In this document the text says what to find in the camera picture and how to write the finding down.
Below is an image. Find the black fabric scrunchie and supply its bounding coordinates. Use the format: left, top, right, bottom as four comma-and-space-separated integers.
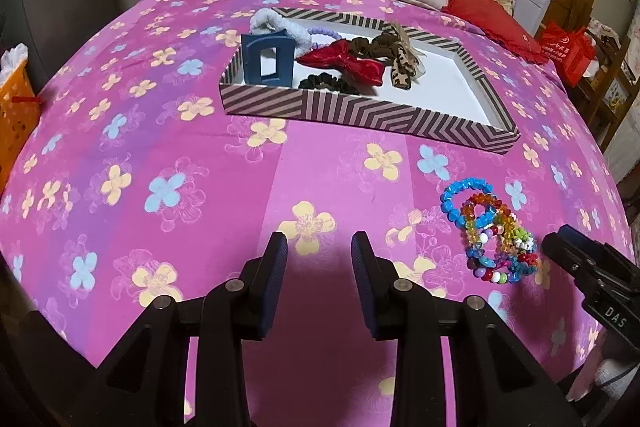
298, 72, 360, 95

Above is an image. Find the red satin hair bow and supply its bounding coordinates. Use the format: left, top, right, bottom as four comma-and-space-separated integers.
296, 39, 385, 87

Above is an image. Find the brown scrunchie with leopard bow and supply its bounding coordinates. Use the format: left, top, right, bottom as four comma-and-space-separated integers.
349, 22, 425, 91

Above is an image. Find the blue plastic hair claw clip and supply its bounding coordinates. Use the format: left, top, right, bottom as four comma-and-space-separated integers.
241, 30, 295, 88

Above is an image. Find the white fluffy scrunchie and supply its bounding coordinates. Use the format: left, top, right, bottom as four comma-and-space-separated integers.
250, 9, 312, 56

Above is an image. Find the pink floral bedsheet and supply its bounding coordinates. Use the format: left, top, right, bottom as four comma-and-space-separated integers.
1, 0, 634, 426

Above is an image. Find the red shopping bag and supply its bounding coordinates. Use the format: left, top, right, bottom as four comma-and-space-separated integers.
538, 20, 597, 88

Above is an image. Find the striped black white shallow box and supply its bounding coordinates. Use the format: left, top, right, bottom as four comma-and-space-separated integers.
217, 5, 522, 156

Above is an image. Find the red frilled cushion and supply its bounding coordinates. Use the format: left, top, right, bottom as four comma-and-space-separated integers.
442, 0, 549, 65

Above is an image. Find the orange plastic basket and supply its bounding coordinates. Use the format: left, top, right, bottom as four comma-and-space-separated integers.
0, 60, 42, 188

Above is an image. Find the rainbow crystal bead bracelet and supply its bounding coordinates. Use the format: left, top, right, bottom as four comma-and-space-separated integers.
460, 192, 522, 253

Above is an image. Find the green flower bead bracelet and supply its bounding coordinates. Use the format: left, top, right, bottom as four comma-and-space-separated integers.
499, 225, 542, 278

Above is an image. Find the blue bead bracelet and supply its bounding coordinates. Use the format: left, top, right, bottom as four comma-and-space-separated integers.
439, 176, 501, 230

